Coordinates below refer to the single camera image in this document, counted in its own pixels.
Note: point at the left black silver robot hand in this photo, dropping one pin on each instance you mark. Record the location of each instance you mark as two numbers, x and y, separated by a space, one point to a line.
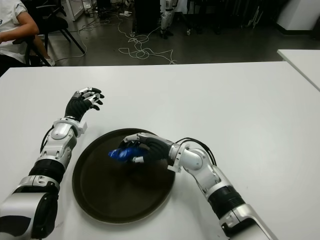
76 107

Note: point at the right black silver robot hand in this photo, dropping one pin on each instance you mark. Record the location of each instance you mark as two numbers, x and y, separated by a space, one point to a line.
157 148

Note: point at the blue Oreo cookie packet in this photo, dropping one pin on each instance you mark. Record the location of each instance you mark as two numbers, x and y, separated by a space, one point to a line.
122 153

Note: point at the right silver black robot arm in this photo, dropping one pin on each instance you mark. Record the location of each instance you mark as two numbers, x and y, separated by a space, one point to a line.
212 180

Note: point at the left silver black robot arm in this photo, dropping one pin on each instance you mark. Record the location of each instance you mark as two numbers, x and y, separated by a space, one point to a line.
58 133

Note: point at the dark brown round tray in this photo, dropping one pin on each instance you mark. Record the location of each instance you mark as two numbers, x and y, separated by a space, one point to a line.
112 195

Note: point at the black armrest chair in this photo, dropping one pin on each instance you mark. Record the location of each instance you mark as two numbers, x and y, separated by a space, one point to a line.
30 50

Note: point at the black office chair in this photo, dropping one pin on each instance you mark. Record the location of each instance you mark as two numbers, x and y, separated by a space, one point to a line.
55 23

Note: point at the white low cabinet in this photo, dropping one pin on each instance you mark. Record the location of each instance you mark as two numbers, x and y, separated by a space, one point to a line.
75 10

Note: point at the white power strip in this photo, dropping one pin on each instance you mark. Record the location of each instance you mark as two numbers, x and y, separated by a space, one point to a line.
125 13

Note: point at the person in white shirt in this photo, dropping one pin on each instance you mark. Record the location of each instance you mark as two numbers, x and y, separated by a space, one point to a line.
10 25

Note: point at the black cabinet on casters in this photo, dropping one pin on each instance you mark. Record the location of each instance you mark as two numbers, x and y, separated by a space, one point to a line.
147 15

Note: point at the silver humanoid robot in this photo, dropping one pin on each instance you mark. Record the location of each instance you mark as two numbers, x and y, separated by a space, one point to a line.
166 17

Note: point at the black robot support stand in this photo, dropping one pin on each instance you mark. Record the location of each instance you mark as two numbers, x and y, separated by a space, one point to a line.
187 22

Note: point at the black metal-legged chairs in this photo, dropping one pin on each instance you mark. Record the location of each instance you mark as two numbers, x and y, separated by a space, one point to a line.
255 15

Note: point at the white side table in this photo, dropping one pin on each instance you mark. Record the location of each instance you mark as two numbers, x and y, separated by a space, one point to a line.
305 62

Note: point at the white black-based cabinet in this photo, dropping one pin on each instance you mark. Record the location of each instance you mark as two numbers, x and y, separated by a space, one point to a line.
300 15

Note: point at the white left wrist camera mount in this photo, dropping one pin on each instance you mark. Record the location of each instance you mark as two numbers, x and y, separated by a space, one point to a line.
82 128

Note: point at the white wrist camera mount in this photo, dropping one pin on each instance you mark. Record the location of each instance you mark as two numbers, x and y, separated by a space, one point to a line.
82 128
174 168

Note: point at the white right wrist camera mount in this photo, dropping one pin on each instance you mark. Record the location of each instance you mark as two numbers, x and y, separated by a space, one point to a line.
174 168

